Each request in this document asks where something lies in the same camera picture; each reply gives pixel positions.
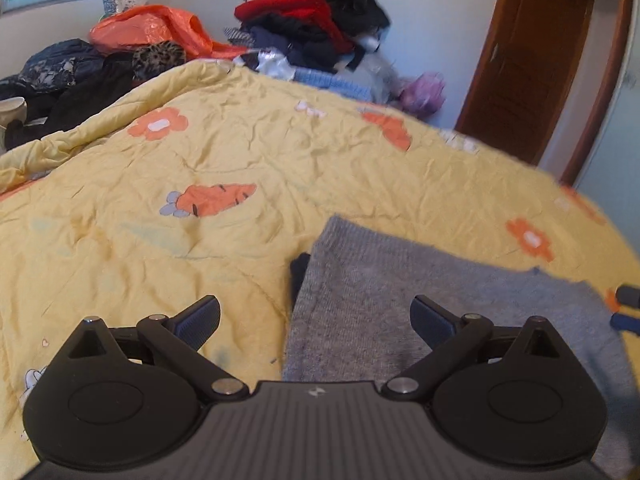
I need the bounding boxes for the grey plastic bag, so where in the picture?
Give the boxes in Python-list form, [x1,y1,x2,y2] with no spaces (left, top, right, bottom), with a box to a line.
[338,52,402,104]

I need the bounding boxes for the orange plastic bag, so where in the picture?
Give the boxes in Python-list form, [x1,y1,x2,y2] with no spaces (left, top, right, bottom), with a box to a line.
[88,4,248,60]

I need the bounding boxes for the red garment on pile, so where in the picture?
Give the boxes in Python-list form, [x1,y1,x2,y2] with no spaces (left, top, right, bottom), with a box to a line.
[234,0,354,54]

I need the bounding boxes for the yellow carrot print quilt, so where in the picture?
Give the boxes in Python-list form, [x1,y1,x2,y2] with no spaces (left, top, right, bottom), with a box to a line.
[1,61,639,479]

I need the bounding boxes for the dark floral jacket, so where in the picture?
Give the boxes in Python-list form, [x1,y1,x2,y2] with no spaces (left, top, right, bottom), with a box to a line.
[17,38,104,92]

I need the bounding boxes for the brown wooden door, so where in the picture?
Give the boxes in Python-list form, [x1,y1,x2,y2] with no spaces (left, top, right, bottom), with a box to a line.
[456,0,637,184]

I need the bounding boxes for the grey and navy knit sweater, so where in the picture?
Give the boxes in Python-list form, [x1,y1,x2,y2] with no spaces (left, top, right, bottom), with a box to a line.
[282,216,639,478]

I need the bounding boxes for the navy garment in pile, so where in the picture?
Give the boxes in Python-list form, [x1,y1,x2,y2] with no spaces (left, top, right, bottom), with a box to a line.
[248,26,338,74]

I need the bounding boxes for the purple plastic bag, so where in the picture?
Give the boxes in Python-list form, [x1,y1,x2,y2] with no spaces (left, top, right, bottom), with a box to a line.
[398,73,446,122]

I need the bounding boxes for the light blue folded towel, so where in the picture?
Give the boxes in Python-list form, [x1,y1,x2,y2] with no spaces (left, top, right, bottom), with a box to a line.
[294,67,374,103]

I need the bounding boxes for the black clothes on pile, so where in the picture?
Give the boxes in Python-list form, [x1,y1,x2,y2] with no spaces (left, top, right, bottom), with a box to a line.
[237,0,390,73]

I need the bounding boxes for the leopard print garment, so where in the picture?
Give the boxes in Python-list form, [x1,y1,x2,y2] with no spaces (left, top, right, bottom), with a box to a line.
[131,40,186,81]

